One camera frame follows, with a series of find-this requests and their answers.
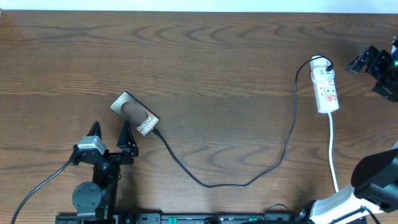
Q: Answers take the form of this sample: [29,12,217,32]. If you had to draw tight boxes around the black USB charging cable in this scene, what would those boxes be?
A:
[151,55,335,189]

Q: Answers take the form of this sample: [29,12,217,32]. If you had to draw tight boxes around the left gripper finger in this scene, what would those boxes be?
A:
[87,121,102,139]
[117,121,139,156]

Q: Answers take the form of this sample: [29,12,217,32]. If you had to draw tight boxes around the white USB charger adapter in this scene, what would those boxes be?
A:
[310,55,333,73]

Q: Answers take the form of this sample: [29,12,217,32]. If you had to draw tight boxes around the black left camera cable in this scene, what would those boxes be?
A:
[10,159,74,224]

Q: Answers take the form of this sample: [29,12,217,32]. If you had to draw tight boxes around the white power strip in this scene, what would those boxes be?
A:
[311,67,339,114]

